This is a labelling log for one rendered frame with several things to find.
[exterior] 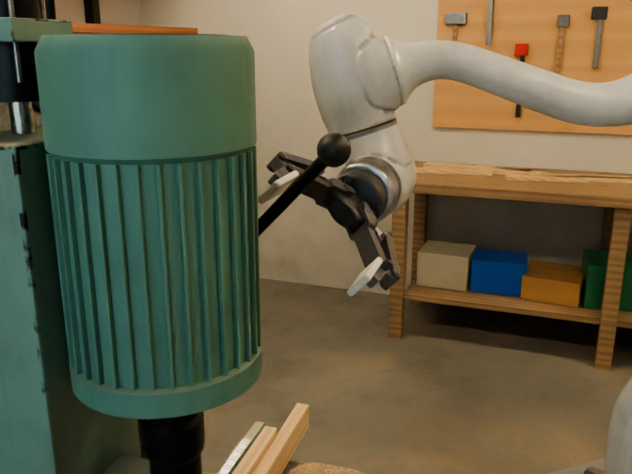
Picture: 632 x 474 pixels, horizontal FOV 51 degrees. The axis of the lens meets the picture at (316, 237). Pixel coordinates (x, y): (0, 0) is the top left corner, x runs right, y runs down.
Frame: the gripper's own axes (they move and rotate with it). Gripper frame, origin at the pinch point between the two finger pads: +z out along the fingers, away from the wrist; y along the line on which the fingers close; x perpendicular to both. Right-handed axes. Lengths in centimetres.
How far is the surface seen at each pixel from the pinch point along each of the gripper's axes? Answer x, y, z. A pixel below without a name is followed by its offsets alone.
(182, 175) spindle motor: 4.3, 10.2, 20.1
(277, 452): -32.8, -18.0, -12.2
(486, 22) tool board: 20, 23, -316
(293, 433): -33.1, -18.6, -18.5
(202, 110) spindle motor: 8.8, 12.5, 19.2
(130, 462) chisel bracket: -28.5, -3.5, 12.0
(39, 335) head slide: -16.3, 10.4, 21.0
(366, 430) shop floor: -116, -68, -167
